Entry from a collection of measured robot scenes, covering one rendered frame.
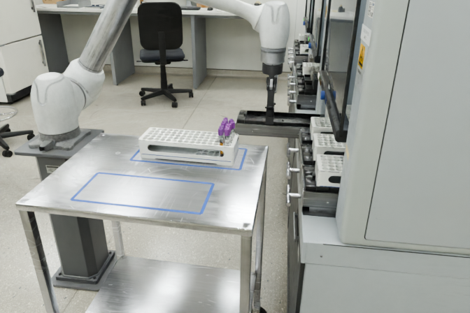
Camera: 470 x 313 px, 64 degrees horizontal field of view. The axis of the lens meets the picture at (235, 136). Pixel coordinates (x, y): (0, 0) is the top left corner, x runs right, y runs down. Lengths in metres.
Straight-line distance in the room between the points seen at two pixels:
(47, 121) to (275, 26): 0.93
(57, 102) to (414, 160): 1.24
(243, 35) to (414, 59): 4.27
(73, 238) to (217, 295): 0.72
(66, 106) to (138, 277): 0.71
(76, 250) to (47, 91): 0.73
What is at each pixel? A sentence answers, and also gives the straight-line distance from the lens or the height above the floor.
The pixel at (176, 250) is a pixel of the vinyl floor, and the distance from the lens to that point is 2.10.
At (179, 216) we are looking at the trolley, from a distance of 0.93.
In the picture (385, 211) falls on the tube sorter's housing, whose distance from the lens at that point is 0.97.
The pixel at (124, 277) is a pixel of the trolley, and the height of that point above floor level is 0.28.
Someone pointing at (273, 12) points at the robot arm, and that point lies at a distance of 1.35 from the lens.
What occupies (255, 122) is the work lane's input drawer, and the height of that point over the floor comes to 0.81.
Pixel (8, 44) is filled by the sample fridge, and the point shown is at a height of 0.61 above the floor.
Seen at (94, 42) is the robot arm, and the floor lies 1.08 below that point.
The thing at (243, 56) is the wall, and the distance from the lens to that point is 5.07.
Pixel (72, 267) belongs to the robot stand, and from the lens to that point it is 1.99.
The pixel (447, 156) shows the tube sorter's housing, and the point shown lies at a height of 1.00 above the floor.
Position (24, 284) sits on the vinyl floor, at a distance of 2.14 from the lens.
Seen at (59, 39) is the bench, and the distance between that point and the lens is 5.68.
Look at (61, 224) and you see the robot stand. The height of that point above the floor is 0.33.
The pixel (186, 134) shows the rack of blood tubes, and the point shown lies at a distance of 1.21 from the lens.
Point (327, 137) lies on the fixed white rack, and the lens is 1.26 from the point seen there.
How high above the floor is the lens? 1.37
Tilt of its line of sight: 24 degrees down
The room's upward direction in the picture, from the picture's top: 1 degrees clockwise
